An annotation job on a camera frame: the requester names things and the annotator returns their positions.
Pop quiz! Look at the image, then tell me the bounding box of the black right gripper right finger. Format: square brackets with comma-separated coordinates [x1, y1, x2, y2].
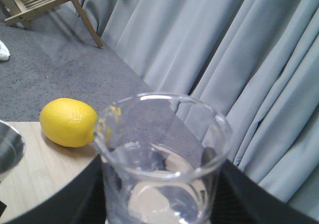
[210, 161, 318, 224]

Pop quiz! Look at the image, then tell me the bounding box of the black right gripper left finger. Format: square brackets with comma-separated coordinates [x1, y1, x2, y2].
[7, 156, 107, 224]

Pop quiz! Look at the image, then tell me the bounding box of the small glass beaker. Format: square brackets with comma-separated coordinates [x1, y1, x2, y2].
[95, 93, 231, 224]

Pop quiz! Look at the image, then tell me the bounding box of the steel double jigger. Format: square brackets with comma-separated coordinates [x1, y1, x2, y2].
[0, 120, 25, 183]

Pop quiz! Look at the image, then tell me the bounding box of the wooden cutting board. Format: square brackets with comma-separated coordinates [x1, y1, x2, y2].
[0, 121, 97, 224]

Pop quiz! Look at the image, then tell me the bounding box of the yellow lemon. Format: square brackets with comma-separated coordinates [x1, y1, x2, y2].
[39, 98, 97, 147]

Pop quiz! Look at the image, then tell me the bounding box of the grey curtain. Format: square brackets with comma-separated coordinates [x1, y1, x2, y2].
[84, 0, 319, 219]

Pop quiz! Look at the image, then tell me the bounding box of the white cloth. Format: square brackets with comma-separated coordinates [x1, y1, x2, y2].
[0, 41, 10, 61]

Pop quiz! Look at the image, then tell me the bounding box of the wooden folding rack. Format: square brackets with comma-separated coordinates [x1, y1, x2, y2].
[0, 0, 103, 48]

